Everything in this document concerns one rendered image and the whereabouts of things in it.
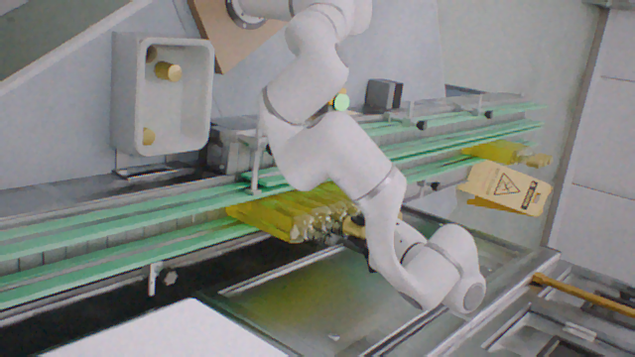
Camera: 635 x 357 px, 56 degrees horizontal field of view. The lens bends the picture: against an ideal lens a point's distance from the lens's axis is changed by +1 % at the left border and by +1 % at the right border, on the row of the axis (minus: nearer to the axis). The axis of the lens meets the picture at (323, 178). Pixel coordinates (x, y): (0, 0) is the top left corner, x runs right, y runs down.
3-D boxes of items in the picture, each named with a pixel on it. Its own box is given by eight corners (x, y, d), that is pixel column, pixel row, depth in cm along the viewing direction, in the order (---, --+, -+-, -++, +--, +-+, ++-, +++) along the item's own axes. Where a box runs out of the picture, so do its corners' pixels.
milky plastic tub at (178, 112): (110, 147, 115) (136, 159, 110) (112, 30, 109) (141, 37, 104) (182, 139, 128) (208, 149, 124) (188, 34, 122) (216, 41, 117)
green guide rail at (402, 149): (240, 177, 127) (267, 187, 123) (240, 173, 127) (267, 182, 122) (525, 120, 262) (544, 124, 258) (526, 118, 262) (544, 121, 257)
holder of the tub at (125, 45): (109, 172, 117) (132, 182, 113) (112, 31, 109) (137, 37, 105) (179, 161, 130) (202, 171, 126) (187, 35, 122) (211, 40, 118)
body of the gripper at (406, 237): (429, 287, 107) (387, 262, 116) (440, 235, 104) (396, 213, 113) (399, 294, 103) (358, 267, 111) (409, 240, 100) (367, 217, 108)
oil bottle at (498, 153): (460, 153, 218) (536, 173, 202) (463, 138, 216) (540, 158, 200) (467, 151, 222) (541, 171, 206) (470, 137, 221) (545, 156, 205)
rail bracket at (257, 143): (224, 184, 124) (267, 202, 117) (231, 107, 119) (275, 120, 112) (234, 182, 126) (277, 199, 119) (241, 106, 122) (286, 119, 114)
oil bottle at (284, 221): (224, 214, 127) (299, 248, 115) (226, 190, 126) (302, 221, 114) (243, 209, 132) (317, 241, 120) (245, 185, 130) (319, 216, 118)
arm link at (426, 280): (378, 164, 94) (459, 255, 98) (324, 220, 91) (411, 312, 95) (401, 160, 86) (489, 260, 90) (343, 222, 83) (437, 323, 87)
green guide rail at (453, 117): (243, 144, 125) (270, 154, 121) (243, 140, 125) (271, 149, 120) (529, 103, 260) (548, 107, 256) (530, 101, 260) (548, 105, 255)
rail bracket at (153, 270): (115, 281, 110) (160, 309, 102) (117, 247, 108) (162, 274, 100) (134, 275, 113) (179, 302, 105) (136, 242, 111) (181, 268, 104)
